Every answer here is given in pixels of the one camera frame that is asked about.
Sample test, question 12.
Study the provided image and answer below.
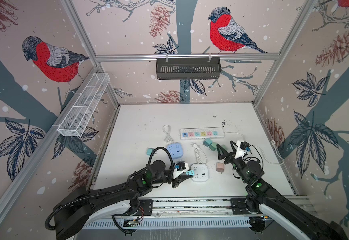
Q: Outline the pink charger plug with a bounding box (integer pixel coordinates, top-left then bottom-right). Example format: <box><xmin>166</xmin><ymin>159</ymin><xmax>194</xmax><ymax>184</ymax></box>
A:
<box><xmin>216</xmin><ymin>163</ymin><xmax>225</xmax><ymax>174</ymax></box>

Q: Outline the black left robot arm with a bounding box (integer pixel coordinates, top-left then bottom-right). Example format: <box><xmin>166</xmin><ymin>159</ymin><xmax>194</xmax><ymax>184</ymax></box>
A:
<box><xmin>44</xmin><ymin>147</ymin><xmax>194</xmax><ymax>240</ymax></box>

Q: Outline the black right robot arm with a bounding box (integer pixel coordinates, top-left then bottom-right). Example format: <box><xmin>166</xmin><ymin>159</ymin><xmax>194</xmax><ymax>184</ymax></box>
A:
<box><xmin>216</xmin><ymin>141</ymin><xmax>348</xmax><ymax>240</ymax></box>

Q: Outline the dark teal charger plug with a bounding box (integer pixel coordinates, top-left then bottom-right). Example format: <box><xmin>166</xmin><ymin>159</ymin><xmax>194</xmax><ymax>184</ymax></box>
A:
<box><xmin>203</xmin><ymin>139</ymin><xmax>213</xmax><ymax>147</ymax></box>

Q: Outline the white square socket cube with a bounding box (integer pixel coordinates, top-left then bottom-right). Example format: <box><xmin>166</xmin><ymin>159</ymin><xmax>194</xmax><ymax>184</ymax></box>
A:
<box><xmin>190</xmin><ymin>164</ymin><xmax>209</xmax><ymax>183</ymax></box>

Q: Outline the blue square socket cube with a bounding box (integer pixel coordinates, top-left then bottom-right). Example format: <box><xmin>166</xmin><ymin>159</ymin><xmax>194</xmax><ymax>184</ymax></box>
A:
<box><xmin>166</xmin><ymin>143</ymin><xmax>183</xmax><ymax>160</ymax></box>

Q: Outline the white multicolour power strip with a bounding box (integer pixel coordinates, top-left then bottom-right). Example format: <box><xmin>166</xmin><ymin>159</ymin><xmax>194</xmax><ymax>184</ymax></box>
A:
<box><xmin>179</xmin><ymin>127</ymin><xmax>225</xmax><ymax>140</ymax></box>

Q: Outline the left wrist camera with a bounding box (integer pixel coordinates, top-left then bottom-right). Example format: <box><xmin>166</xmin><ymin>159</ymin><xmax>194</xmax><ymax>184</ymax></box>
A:
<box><xmin>173</xmin><ymin>162</ymin><xmax>189</xmax><ymax>179</ymax></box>

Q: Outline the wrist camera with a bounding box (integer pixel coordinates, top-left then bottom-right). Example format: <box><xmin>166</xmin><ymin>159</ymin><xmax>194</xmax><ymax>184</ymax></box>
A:
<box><xmin>173</xmin><ymin>162</ymin><xmax>189</xmax><ymax>179</ymax></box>
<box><xmin>235</xmin><ymin>140</ymin><xmax>250</xmax><ymax>159</ymax></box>

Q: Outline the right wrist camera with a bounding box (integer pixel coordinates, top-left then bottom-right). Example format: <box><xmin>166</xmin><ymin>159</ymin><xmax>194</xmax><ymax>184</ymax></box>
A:
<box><xmin>235</xmin><ymin>140</ymin><xmax>250</xmax><ymax>159</ymax></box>

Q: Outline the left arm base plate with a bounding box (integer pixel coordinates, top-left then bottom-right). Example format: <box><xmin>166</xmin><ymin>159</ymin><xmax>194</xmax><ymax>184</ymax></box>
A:
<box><xmin>133</xmin><ymin>199</ymin><xmax>153</xmax><ymax>217</ymax></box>

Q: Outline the aluminium front rail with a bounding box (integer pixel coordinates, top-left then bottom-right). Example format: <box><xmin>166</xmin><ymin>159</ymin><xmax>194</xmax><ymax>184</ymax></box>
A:
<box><xmin>69</xmin><ymin>196</ymin><xmax>319</xmax><ymax>218</ymax></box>

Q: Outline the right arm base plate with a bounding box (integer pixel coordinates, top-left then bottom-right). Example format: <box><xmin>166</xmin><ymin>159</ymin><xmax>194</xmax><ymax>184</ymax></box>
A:
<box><xmin>230</xmin><ymin>198</ymin><xmax>261</xmax><ymax>215</ymax></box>

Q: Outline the white cable of blue cube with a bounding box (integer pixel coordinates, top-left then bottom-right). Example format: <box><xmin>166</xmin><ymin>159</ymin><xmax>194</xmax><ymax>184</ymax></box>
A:
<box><xmin>162</xmin><ymin>124</ymin><xmax>175</xmax><ymax>144</ymax></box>

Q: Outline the black wire basket shelf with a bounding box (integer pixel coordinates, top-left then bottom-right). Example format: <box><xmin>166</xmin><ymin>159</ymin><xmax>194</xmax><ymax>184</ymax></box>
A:
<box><xmin>156</xmin><ymin>58</ymin><xmax>221</xmax><ymax>80</ymax></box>

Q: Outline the white wire mesh shelf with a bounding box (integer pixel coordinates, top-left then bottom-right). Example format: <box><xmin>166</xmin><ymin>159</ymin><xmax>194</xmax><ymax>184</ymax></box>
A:
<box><xmin>57</xmin><ymin>73</ymin><xmax>110</xmax><ymax>137</ymax></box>

